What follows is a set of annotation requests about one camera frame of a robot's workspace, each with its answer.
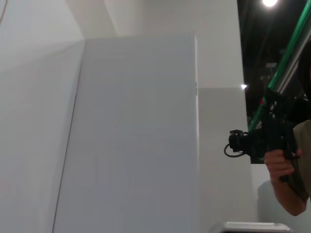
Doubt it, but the round white ceiling lamp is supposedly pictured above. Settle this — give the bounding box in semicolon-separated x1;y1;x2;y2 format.
261;0;280;8

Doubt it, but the person's bare hand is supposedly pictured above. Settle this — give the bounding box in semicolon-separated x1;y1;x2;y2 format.
263;148;303;185

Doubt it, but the black device cable loop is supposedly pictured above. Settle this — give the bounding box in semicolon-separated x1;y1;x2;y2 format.
223;143;245;159

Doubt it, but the green ceiling beam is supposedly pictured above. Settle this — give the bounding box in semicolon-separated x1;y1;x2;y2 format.
247;0;311;133

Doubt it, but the person's bare forearm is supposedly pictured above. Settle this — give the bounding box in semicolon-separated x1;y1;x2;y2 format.
270;178;311;216

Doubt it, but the person in olive shirt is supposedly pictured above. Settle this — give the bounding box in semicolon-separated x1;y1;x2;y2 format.
293;41;311;202

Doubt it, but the black handheld control device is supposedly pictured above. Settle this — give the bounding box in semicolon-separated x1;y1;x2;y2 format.
227;88;311;183

